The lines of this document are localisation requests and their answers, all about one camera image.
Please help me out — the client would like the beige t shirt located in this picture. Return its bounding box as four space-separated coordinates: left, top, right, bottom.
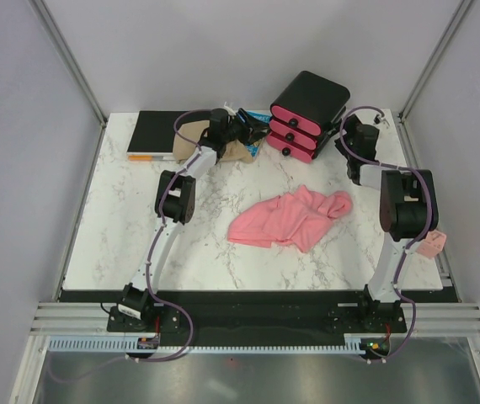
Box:
173 120 264 163

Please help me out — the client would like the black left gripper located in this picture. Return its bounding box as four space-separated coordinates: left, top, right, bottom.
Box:
225 109 274 148

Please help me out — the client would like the black notebook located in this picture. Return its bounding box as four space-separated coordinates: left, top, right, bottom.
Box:
126 110 184 156

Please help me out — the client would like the blue treehouse book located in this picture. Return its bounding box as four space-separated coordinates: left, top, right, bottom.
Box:
237 108 270 159

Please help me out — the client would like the black pink drawer unit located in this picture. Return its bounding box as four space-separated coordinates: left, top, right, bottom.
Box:
266 71 350 163

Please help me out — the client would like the aluminium frame post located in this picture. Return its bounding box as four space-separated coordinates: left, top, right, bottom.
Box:
29 0 108 127
397 0 476 121

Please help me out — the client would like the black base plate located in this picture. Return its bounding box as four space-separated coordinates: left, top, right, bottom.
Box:
60 287 458 348

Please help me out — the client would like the white slotted cable duct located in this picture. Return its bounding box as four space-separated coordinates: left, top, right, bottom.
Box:
48 336 390 354

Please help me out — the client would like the right aluminium frame post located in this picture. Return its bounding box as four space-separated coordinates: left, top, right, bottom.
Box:
397 0 476 121

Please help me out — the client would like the orange pencil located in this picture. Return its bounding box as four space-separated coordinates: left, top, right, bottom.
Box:
127 155 175 162

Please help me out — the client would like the left aluminium frame post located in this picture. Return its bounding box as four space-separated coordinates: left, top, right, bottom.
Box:
29 0 108 127

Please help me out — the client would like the pink cube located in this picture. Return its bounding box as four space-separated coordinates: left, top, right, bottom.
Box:
416 230 447 258

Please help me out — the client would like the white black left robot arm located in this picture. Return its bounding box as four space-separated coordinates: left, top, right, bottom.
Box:
107 107 252 332

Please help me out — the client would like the pink t shirt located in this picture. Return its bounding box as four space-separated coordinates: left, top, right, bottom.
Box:
227 185 353 253

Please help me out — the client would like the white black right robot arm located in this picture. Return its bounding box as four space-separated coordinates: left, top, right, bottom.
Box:
335 113 439 332

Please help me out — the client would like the aluminium front rail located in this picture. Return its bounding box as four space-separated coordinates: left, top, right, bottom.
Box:
31 303 480 337

